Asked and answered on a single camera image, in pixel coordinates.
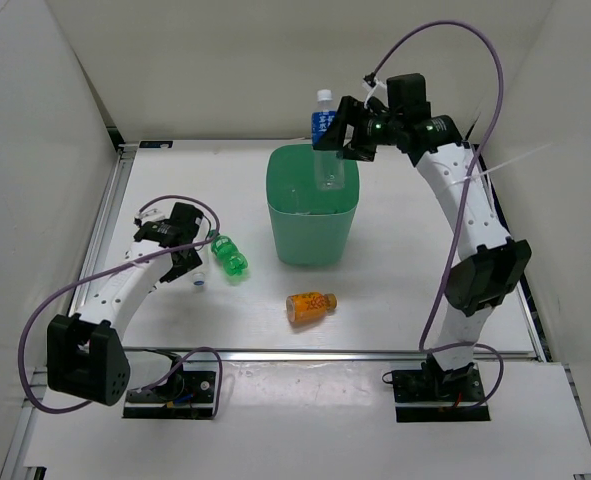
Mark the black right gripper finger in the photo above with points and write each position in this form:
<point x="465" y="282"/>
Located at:
<point x="329" y="127"/>
<point x="358" y="152"/>

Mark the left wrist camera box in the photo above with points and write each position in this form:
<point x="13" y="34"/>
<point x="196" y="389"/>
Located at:
<point x="186" y="217"/>

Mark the aluminium left table rail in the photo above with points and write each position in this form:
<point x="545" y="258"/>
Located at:
<point x="107" y="215"/>

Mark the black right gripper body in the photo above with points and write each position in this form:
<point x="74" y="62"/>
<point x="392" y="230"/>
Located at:
<point x="377" y="128"/>

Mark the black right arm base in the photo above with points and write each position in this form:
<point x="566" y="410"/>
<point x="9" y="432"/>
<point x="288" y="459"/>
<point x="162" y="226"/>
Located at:
<point x="427" y="394"/>

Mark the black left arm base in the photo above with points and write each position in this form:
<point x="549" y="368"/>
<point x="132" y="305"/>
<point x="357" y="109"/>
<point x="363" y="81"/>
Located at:
<point x="165" y="386"/>

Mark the green soda bottle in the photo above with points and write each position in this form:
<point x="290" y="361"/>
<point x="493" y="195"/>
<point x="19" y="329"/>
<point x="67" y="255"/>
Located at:
<point x="227" y="254"/>

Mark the green plastic bin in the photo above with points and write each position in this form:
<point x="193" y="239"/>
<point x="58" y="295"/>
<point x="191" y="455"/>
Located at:
<point x="310" y="225"/>

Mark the aluminium front table rail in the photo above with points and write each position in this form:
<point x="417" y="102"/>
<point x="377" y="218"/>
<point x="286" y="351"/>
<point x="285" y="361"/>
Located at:
<point x="241" y="355"/>

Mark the white cable tie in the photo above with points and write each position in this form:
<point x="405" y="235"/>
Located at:
<point x="488" y="172"/>

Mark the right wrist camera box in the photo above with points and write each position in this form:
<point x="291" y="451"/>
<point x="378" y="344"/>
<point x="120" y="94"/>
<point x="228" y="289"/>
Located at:
<point x="407" y="96"/>

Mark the orange juice bottle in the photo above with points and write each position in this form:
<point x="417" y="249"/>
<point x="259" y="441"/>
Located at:
<point x="309" y="307"/>

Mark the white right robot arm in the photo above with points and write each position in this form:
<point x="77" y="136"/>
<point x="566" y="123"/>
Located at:
<point x="490" y="262"/>

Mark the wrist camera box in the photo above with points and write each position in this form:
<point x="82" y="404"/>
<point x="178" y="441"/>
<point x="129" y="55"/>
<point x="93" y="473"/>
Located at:
<point x="186" y="217"/>
<point x="407" y="96"/>

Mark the clear unlabelled plastic bottle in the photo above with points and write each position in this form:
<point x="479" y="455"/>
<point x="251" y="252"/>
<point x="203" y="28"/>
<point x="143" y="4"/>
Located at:
<point x="201" y="273"/>

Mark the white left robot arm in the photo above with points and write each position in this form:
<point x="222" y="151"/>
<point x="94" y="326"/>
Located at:
<point x="85" y="356"/>

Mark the clear bottle blue label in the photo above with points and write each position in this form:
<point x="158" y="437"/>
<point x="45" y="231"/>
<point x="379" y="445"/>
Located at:
<point x="328" y="168"/>

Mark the aluminium table rail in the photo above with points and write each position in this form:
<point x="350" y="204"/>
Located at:
<point x="241" y="355"/>
<point x="107" y="215"/>

